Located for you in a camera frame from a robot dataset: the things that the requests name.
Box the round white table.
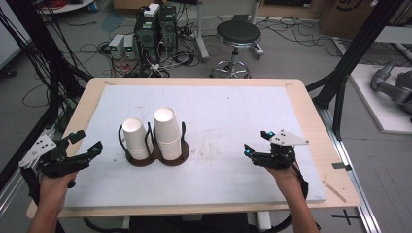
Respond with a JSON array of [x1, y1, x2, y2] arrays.
[[38, 0, 95, 15]]

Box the black computer tower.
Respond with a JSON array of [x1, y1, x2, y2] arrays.
[[134, 13, 161, 64], [158, 5, 179, 52]]

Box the person's right hand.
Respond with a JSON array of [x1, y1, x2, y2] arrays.
[[263, 161, 304, 198]]

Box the cardboard box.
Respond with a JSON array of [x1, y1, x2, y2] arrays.
[[319, 0, 385, 41]]

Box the grey metal table leg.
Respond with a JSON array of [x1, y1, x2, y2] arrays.
[[193, 0, 211, 62]]

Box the thin wooden stick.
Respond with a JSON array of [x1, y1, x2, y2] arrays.
[[322, 180, 347, 204]]

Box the black frame post with cables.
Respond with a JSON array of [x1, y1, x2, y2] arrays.
[[0, 0, 93, 130]]

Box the white board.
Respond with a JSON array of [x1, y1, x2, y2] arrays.
[[0, 0, 32, 70]]

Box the white platform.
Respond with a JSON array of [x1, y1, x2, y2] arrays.
[[349, 63, 412, 135]]

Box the black tape strip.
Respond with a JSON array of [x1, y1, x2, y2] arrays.
[[331, 162, 353, 172]]

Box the person's left hand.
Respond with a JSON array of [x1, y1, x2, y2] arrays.
[[38, 172, 79, 210]]

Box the aluminium rail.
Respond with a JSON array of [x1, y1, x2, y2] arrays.
[[315, 106, 384, 233], [0, 125, 57, 216]]

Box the white box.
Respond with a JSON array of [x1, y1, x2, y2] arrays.
[[143, 3, 161, 18]]

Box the grey power supply unit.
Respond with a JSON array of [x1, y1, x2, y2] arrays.
[[108, 33, 126, 59], [123, 34, 137, 60]]

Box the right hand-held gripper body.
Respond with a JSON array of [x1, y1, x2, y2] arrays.
[[252, 129, 310, 170]]

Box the long black floor cables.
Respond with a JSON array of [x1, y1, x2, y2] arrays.
[[256, 16, 412, 67]]

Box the white foam mat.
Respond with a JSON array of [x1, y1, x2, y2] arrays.
[[64, 84, 326, 209]]

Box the wooden table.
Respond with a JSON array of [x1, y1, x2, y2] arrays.
[[26, 77, 361, 219]]

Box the tangle of floor cables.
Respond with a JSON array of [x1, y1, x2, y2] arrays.
[[96, 18, 203, 79]]

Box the black round stool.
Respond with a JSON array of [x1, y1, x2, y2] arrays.
[[209, 19, 265, 80]]

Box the person's dark clothing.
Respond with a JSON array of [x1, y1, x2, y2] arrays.
[[128, 213, 260, 233]]

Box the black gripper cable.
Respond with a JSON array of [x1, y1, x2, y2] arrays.
[[260, 161, 309, 233], [19, 166, 42, 207]]

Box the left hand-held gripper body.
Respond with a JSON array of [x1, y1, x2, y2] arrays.
[[18, 134, 91, 179]]

